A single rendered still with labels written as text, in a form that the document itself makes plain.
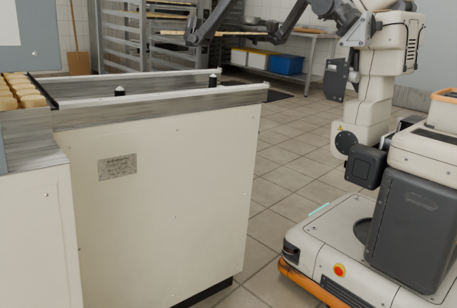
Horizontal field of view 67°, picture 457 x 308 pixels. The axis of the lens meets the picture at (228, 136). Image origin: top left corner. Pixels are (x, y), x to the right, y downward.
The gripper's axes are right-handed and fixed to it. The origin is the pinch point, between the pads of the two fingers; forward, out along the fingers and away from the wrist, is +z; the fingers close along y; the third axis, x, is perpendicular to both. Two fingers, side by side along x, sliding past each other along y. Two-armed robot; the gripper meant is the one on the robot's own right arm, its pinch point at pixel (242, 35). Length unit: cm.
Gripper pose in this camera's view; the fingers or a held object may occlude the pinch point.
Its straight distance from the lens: 216.9
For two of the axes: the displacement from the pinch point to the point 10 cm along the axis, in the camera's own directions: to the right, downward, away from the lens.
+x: -0.1, 3.1, -9.5
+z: -10.0, -0.5, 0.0
